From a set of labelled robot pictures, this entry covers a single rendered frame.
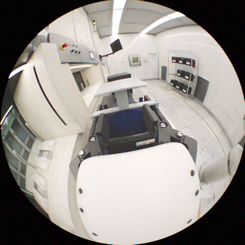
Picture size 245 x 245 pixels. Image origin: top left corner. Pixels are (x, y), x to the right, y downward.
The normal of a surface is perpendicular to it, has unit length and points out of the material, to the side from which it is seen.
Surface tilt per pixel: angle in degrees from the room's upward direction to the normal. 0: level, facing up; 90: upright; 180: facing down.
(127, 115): 89
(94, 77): 90
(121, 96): 90
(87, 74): 90
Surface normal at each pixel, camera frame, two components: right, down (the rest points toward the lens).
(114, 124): 0.10, 0.68
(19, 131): 0.98, -0.22
